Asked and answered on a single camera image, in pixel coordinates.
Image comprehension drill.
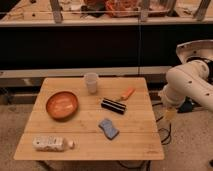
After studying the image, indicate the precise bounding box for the translucent plastic cup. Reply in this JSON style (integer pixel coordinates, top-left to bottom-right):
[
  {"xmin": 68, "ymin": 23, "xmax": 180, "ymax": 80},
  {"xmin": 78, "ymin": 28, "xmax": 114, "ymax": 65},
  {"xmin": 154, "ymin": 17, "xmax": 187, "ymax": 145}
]
[{"xmin": 84, "ymin": 72, "xmax": 99, "ymax": 94}]

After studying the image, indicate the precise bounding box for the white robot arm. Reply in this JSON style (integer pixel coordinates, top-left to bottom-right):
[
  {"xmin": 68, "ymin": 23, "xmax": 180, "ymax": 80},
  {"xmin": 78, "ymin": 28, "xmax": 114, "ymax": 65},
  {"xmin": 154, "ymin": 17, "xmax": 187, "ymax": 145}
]
[{"xmin": 158, "ymin": 60, "xmax": 213, "ymax": 121}]

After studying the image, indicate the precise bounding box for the blue sponge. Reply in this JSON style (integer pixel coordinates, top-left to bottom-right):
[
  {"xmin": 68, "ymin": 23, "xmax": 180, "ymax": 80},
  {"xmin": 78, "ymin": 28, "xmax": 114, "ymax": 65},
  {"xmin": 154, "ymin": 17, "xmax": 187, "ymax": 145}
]
[{"xmin": 99, "ymin": 118, "xmax": 119, "ymax": 140}]

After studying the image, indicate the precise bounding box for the black cable on floor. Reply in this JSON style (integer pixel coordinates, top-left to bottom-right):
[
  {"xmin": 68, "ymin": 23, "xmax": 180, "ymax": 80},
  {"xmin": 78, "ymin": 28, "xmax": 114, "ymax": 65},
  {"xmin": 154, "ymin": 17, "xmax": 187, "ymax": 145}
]
[{"xmin": 152, "ymin": 101, "xmax": 173, "ymax": 146}]

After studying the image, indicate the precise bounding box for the orange bowl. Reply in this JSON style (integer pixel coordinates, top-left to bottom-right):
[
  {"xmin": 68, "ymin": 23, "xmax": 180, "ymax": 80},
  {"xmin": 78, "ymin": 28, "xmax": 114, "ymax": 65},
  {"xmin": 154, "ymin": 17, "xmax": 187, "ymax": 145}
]
[{"xmin": 46, "ymin": 91, "xmax": 78, "ymax": 120}]

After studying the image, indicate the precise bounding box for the white plastic bottle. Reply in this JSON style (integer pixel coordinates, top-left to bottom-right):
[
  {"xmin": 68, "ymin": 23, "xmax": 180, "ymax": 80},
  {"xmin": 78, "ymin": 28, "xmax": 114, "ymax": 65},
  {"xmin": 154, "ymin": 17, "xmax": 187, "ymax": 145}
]
[{"xmin": 32, "ymin": 136, "xmax": 75, "ymax": 152}]

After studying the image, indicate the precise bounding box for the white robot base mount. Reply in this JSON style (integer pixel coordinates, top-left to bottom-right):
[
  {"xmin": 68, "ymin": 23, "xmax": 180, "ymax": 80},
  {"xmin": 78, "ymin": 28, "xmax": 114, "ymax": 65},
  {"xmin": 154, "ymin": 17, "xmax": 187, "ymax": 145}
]
[{"xmin": 176, "ymin": 39, "xmax": 213, "ymax": 63}]

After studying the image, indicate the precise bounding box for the wooden folding table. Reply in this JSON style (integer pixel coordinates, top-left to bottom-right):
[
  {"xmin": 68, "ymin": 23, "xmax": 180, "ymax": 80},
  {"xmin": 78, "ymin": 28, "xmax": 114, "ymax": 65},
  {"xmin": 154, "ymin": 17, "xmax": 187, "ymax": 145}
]
[{"xmin": 14, "ymin": 77, "xmax": 164, "ymax": 161}]

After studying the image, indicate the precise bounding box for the orange handled tool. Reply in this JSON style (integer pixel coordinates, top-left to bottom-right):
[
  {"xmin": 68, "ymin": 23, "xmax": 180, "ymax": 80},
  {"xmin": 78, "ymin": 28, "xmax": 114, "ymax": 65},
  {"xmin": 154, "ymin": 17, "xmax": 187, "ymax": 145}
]
[{"xmin": 116, "ymin": 87, "xmax": 135, "ymax": 102}]

